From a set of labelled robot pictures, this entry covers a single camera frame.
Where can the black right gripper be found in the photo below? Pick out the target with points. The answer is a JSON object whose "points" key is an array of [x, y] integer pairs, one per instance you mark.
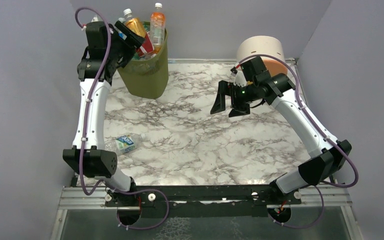
{"points": [[232, 96]]}

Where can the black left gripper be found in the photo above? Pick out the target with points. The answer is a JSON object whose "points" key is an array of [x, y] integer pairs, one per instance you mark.
{"points": [[129, 33]]}

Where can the red gold drink can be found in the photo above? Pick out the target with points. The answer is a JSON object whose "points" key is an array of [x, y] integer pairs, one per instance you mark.
{"points": [[138, 27]]}

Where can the green tinted bottle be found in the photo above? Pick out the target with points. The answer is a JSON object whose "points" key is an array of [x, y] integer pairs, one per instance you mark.
{"points": [[128, 15]]}

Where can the orange juice bottle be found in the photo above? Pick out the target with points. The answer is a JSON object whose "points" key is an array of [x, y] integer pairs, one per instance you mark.
{"points": [[157, 27]]}

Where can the dark green label bottle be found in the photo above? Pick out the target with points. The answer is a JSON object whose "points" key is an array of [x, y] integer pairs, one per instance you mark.
{"points": [[125, 143]]}

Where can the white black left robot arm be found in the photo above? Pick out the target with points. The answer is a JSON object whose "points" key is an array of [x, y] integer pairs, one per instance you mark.
{"points": [[107, 51]]}

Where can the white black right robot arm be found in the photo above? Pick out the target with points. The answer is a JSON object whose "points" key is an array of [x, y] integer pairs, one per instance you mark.
{"points": [[327, 153]]}

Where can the green mesh waste bin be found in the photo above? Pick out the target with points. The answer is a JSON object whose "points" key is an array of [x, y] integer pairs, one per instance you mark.
{"points": [[147, 74]]}

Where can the cream cylindrical drum container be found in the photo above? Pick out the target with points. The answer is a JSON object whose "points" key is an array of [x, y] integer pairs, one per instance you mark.
{"points": [[262, 44]]}

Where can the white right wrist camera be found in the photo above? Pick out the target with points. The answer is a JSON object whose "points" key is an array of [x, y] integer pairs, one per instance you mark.
{"points": [[239, 78]]}

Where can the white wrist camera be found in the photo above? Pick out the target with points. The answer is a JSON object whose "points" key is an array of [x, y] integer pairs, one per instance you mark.
{"points": [[96, 18], [239, 78]]}

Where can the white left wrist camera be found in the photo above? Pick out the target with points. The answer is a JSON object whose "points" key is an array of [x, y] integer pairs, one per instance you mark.
{"points": [[96, 18]]}

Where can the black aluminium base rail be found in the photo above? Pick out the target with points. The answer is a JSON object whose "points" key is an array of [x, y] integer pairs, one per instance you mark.
{"points": [[202, 201]]}

